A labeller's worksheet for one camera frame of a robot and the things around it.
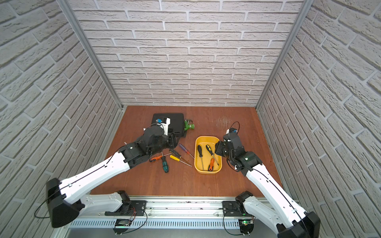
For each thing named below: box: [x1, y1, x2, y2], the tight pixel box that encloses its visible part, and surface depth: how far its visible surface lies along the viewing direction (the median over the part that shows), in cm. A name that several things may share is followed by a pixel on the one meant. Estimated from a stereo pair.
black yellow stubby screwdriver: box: [205, 144, 220, 167], surface depth 96 cm
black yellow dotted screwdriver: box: [169, 148, 193, 166], surface depth 94 cm
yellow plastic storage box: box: [193, 135, 223, 175], surface depth 94 cm
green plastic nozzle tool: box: [184, 119, 195, 131], surface depth 107 cm
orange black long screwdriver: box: [207, 157, 215, 172], surface depth 88 cm
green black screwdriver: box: [161, 151, 170, 174], surface depth 88 cm
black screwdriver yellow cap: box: [197, 144, 205, 172], surface depth 94 cm
